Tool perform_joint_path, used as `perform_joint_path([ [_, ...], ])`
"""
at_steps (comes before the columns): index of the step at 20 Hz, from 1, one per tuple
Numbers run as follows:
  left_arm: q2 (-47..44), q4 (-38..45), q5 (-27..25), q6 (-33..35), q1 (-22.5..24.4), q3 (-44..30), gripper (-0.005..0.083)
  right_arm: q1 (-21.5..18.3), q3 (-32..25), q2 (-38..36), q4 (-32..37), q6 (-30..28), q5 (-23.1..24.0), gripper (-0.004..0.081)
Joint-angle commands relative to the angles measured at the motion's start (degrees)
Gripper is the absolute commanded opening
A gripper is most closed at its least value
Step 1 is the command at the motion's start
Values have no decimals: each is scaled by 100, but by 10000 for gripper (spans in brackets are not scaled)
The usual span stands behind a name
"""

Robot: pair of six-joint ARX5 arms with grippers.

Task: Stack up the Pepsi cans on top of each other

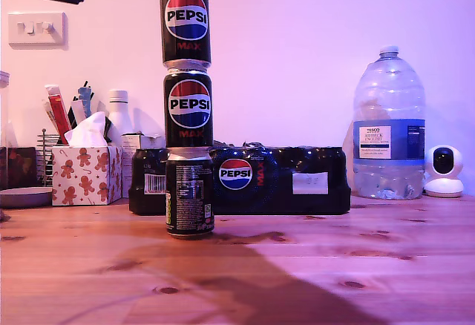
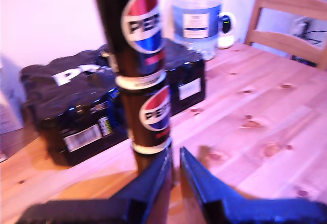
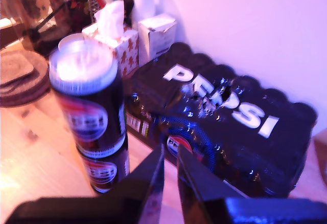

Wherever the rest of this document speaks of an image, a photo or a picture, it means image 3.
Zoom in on black Pepsi Max can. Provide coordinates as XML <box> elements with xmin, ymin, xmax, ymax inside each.
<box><xmin>48</xmin><ymin>39</ymin><xmax>127</xmax><ymax>158</ymax></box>
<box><xmin>79</xmin><ymin>134</ymin><xmax>130</xmax><ymax>194</ymax></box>

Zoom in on wire utensil holder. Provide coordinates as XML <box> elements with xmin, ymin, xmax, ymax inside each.
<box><xmin>86</xmin><ymin>0</ymin><xmax>103</xmax><ymax>17</ymax></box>

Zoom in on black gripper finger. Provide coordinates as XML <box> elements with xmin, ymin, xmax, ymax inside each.
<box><xmin>176</xmin><ymin>144</ymin><xmax>247</xmax><ymax>224</ymax></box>
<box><xmin>112</xmin><ymin>144</ymin><xmax>166</xmax><ymax>224</ymax></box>

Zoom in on gingerbread print tissue box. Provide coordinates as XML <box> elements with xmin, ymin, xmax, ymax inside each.
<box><xmin>81</xmin><ymin>24</ymin><xmax>140</xmax><ymax>78</ymax></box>

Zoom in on white bottle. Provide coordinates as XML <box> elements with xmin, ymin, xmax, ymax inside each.
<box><xmin>132</xmin><ymin>0</ymin><xmax>157</xmax><ymax>23</ymax></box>

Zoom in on white tissue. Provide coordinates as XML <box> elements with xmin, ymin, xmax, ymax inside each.
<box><xmin>94</xmin><ymin>0</ymin><xmax>126</xmax><ymax>40</ymax></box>

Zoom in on small cork coaster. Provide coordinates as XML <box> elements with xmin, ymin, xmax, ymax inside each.
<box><xmin>0</xmin><ymin>52</ymin><xmax>35</xmax><ymax>86</ymax></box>

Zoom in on shrink-wrapped Pepsi Max can pack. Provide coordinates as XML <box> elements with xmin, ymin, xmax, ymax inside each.
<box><xmin>124</xmin><ymin>42</ymin><xmax>319</xmax><ymax>199</ymax></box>

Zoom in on small white carton box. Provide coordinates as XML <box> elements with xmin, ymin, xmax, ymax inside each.
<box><xmin>137</xmin><ymin>13</ymin><xmax>178</xmax><ymax>61</ymax></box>

